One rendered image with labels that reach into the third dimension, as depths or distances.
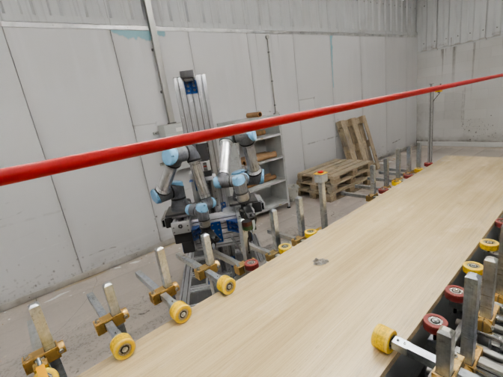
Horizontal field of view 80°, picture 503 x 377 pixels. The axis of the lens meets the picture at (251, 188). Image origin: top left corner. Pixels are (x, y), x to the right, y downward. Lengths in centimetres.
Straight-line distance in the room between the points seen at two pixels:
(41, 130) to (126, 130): 88
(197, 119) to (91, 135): 184
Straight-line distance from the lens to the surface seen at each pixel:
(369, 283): 154
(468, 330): 128
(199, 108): 247
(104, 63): 414
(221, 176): 188
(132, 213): 422
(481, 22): 921
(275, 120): 25
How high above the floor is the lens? 176
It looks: 16 degrees down
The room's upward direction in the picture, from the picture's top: 8 degrees counter-clockwise
